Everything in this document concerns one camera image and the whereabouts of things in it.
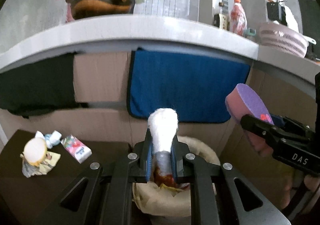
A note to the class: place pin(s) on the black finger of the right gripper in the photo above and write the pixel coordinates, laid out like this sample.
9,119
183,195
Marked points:
270,133

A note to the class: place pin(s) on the white kitchen countertop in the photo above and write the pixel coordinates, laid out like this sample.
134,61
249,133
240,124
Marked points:
131,27

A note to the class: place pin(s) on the crumpled yellow grey wrapper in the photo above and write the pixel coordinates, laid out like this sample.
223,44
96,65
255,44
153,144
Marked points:
49,162

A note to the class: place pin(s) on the blue hanging towel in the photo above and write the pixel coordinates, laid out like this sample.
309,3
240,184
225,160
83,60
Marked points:
192,85

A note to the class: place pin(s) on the trash bin with white liner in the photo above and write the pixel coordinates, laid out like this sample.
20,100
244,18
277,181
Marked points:
168,201

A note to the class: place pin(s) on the red sauce bottle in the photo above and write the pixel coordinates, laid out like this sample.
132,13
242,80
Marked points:
237,19

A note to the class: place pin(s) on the pink white tissue pack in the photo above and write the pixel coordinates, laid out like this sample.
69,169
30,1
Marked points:
77,149

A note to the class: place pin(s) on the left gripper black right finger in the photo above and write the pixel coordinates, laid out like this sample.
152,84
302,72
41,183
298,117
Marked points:
180,171

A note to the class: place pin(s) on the dark soy sauce bottle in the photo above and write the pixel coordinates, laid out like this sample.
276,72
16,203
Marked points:
220,18

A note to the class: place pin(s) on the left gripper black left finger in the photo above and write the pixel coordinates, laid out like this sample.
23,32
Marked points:
144,151

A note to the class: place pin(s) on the person's right hand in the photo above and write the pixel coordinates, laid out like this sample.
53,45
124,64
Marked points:
312,185

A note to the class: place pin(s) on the white blue plastic bag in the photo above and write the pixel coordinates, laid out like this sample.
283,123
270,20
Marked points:
51,140

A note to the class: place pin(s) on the white fluffy paper wad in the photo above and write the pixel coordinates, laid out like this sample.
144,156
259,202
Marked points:
163,125

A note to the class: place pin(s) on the black hanging cloth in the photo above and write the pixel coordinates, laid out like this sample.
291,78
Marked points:
40,88

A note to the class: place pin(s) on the brown wok with wooden handle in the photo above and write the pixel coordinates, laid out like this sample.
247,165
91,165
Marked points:
81,9

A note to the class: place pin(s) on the purple pink sponge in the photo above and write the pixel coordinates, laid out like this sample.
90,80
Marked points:
244,100

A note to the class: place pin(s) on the pink plastic colander basket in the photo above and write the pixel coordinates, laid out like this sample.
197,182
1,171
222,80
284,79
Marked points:
283,38

